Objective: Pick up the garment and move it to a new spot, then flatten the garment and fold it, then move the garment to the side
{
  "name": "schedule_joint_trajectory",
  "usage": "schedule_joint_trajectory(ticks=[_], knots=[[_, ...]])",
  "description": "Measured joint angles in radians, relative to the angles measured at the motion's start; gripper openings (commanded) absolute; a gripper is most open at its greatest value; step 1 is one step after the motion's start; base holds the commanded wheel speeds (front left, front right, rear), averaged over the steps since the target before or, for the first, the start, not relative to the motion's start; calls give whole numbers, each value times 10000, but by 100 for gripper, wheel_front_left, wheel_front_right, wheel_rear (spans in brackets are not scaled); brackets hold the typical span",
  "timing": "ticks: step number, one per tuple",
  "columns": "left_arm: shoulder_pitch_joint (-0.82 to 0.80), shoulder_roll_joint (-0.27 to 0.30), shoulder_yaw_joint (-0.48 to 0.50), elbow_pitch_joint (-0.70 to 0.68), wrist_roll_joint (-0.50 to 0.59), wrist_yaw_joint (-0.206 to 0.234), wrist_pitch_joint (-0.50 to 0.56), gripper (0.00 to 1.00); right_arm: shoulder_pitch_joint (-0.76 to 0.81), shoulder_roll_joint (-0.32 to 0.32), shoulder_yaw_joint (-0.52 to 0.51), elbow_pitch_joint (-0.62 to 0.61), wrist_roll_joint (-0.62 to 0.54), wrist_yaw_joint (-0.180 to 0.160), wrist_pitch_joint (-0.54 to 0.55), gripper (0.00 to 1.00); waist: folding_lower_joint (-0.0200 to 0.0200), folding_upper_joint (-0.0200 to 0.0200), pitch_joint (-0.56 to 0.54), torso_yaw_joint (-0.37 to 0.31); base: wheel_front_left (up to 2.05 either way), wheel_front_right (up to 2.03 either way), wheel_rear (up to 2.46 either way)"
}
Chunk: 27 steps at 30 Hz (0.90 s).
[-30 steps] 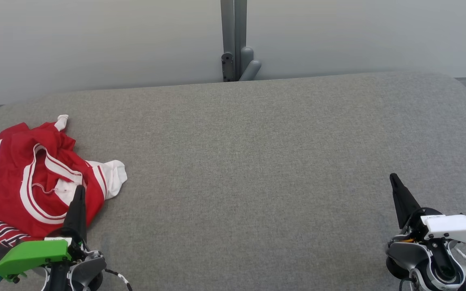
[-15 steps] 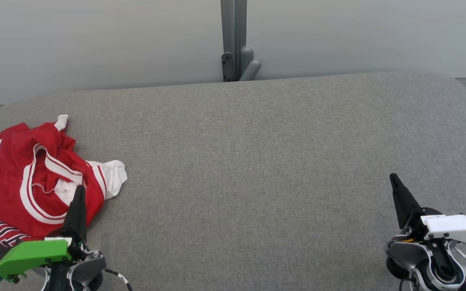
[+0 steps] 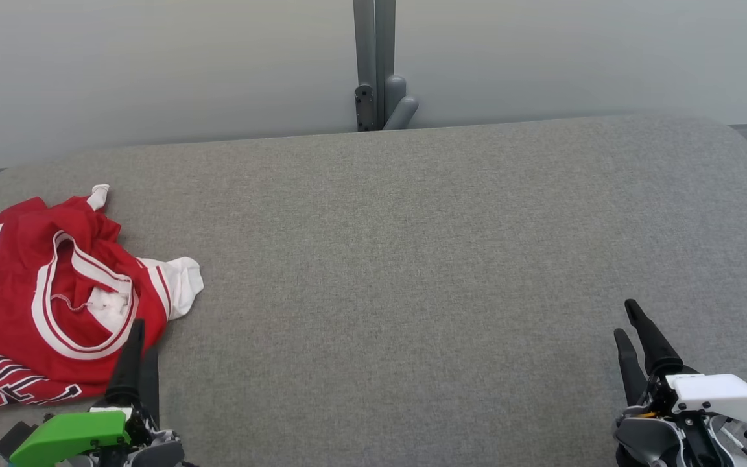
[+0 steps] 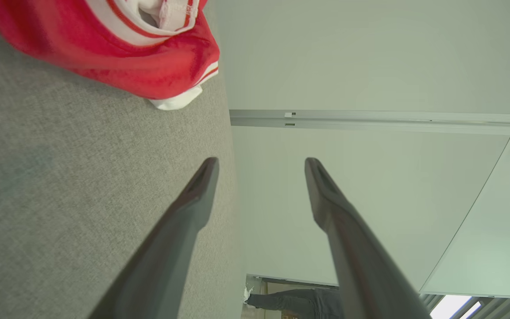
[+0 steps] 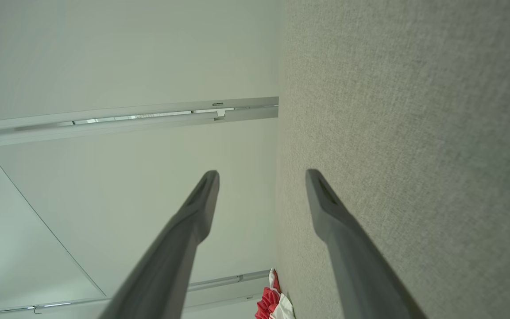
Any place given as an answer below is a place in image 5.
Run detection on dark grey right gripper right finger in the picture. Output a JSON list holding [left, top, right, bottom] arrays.
[[305, 169, 428, 319]]

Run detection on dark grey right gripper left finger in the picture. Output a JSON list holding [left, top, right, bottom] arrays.
[[98, 170, 220, 319]]

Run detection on red white sports shorts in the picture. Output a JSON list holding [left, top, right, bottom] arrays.
[[255, 268, 296, 319]]

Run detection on grey fabric sofa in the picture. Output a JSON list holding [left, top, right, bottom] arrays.
[[274, 0, 510, 319]]

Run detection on long white metal rail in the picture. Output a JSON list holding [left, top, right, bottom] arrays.
[[0, 97, 279, 149], [0, 269, 274, 316]]

